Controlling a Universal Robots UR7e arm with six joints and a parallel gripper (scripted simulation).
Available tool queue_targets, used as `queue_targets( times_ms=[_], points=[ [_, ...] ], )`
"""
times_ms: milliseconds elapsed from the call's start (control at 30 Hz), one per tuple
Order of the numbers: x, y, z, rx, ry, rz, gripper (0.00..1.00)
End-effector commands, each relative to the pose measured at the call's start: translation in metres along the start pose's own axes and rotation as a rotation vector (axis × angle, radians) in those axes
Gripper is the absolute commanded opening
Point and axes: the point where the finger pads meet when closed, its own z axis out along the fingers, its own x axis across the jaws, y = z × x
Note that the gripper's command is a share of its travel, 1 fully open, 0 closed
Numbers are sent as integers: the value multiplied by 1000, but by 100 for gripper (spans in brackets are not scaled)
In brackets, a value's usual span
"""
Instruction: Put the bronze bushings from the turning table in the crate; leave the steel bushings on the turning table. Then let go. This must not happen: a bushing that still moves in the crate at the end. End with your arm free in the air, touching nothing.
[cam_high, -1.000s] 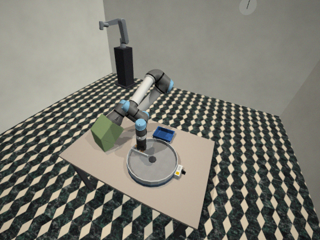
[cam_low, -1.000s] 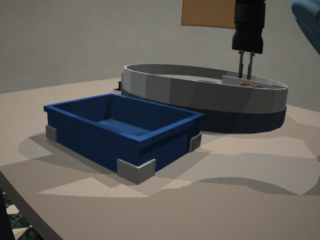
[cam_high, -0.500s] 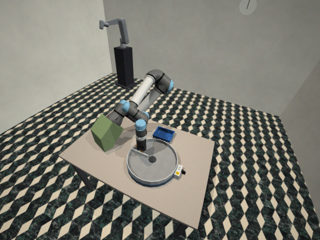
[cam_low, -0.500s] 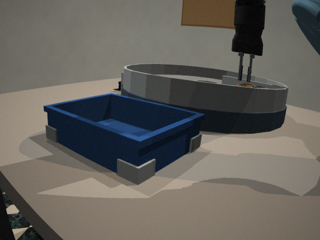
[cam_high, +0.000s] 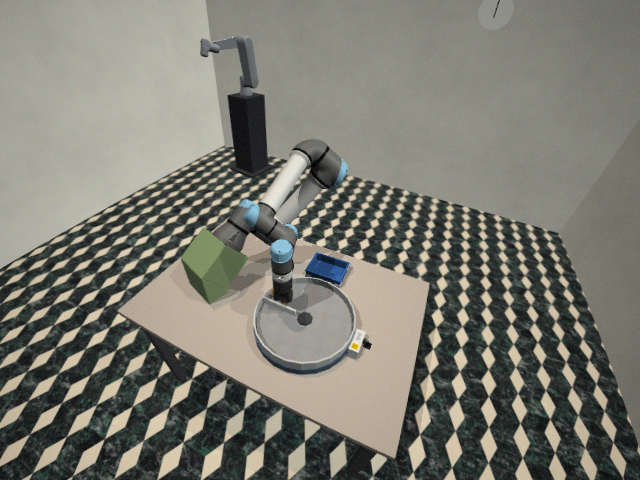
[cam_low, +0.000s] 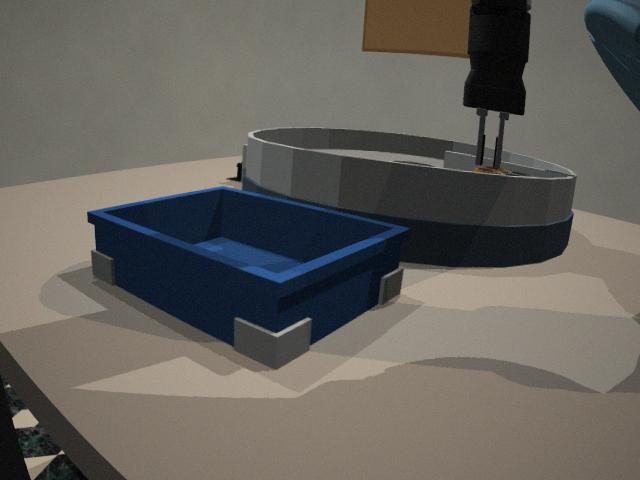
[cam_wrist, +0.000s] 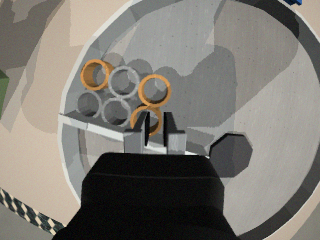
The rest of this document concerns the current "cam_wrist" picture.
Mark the blue plastic crate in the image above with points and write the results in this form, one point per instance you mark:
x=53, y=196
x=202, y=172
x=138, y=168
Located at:
x=291, y=2

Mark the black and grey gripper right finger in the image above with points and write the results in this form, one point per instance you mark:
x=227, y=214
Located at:
x=174, y=139

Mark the grey metal ring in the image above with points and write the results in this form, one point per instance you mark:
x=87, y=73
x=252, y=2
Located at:
x=112, y=82
x=110, y=119
x=82, y=107

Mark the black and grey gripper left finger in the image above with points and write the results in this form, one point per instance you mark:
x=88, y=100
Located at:
x=135, y=139

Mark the bronze bushing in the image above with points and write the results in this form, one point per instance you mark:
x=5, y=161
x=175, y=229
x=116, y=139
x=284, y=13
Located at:
x=87, y=71
x=153, y=129
x=146, y=100

